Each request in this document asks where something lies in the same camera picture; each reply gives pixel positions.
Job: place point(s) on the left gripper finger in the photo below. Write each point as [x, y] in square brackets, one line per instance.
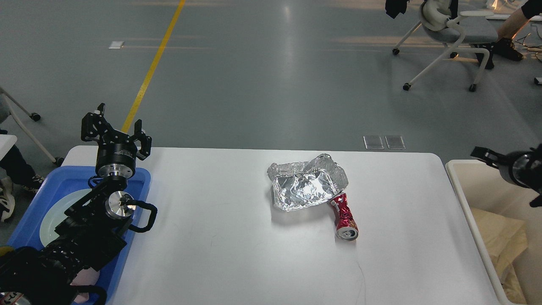
[94, 127]
[146, 141]

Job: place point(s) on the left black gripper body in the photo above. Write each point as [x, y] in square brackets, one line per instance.
[117, 159]

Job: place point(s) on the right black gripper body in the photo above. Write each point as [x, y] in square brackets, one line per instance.
[515, 167]

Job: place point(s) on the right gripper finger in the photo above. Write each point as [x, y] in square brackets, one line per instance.
[489, 157]

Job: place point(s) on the brown paper bag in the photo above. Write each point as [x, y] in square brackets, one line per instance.
[505, 240]

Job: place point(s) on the green plate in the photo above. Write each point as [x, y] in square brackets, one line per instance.
[55, 215]

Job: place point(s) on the pink mug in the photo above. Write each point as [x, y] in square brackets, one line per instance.
[85, 277]

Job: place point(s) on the foil tray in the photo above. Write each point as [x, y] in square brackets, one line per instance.
[302, 184]

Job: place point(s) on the crushed red soda can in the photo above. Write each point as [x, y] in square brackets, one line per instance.
[345, 225]

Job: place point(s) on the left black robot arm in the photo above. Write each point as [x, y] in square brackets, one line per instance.
[91, 235]

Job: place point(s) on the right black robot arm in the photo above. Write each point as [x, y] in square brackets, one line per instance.
[535, 179]

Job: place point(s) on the beige plastic bin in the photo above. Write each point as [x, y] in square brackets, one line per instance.
[480, 186]

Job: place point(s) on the left rolling chair leg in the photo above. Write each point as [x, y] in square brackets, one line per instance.
[7, 103]

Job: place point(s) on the blue plastic tray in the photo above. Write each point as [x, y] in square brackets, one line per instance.
[59, 183]

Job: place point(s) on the white rolling chair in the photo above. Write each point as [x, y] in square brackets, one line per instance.
[465, 33]

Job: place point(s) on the blue mug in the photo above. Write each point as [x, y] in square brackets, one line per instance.
[5, 250]

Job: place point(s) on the seated person white shorts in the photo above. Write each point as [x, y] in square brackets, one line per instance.
[504, 45]

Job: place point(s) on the black garment on chair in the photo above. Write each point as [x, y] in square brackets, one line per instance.
[395, 7]

